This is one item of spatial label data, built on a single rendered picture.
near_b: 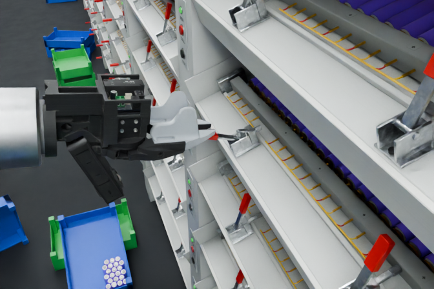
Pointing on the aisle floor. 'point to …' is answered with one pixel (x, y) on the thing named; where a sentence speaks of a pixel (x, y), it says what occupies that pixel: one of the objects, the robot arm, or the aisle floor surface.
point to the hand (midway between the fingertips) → (203, 133)
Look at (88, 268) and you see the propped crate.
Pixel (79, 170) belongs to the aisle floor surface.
